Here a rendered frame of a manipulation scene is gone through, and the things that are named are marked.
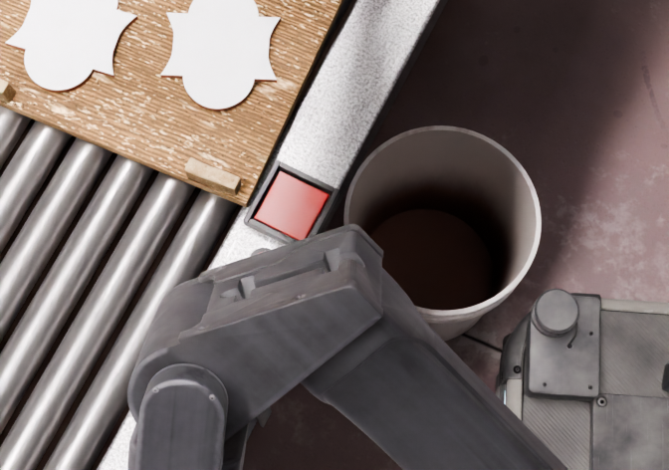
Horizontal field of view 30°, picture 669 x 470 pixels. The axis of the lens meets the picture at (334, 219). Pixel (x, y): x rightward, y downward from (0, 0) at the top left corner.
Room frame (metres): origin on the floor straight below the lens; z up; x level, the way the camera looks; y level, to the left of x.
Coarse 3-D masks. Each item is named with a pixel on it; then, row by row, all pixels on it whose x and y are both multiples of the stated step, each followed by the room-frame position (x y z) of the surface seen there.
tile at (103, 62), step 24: (48, 0) 0.60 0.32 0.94; (72, 0) 0.60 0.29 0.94; (96, 0) 0.60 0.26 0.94; (24, 24) 0.58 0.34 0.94; (48, 24) 0.58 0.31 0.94; (72, 24) 0.58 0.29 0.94; (96, 24) 0.58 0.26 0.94; (120, 24) 0.58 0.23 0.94; (24, 48) 0.55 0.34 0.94; (48, 48) 0.55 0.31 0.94; (72, 48) 0.55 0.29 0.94; (96, 48) 0.55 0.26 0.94; (48, 72) 0.52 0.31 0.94; (72, 72) 0.52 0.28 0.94; (96, 72) 0.52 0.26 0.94
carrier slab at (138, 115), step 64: (0, 0) 0.61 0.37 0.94; (128, 0) 0.61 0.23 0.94; (192, 0) 0.61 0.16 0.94; (256, 0) 0.61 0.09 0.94; (320, 0) 0.61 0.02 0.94; (0, 64) 0.53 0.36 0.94; (128, 64) 0.53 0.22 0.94; (64, 128) 0.46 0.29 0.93; (128, 128) 0.46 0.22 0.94; (192, 128) 0.46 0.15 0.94; (256, 128) 0.46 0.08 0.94
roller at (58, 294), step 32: (128, 160) 0.43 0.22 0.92; (96, 192) 0.40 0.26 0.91; (128, 192) 0.39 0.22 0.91; (96, 224) 0.36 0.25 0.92; (64, 256) 0.32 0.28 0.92; (96, 256) 0.33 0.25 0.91; (64, 288) 0.29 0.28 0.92; (32, 320) 0.25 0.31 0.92; (64, 320) 0.26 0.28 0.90; (32, 352) 0.22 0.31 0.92; (0, 384) 0.19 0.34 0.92; (0, 416) 0.16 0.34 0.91
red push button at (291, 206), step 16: (288, 176) 0.41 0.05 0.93; (272, 192) 0.39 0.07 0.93; (288, 192) 0.39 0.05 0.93; (304, 192) 0.39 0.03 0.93; (320, 192) 0.39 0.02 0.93; (272, 208) 0.37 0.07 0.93; (288, 208) 0.37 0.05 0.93; (304, 208) 0.37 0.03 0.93; (320, 208) 0.37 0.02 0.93; (272, 224) 0.36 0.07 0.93; (288, 224) 0.36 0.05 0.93; (304, 224) 0.36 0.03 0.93
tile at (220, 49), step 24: (216, 0) 0.61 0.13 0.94; (240, 0) 0.61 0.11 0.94; (192, 24) 0.58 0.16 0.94; (216, 24) 0.58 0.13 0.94; (240, 24) 0.58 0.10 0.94; (264, 24) 0.58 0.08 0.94; (192, 48) 0.55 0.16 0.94; (216, 48) 0.55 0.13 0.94; (240, 48) 0.55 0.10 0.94; (264, 48) 0.55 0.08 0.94; (168, 72) 0.52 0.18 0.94; (192, 72) 0.52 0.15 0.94; (216, 72) 0.52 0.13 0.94; (240, 72) 0.52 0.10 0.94; (264, 72) 0.52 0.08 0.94; (192, 96) 0.49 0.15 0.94; (216, 96) 0.49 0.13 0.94; (240, 96) 0.49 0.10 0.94
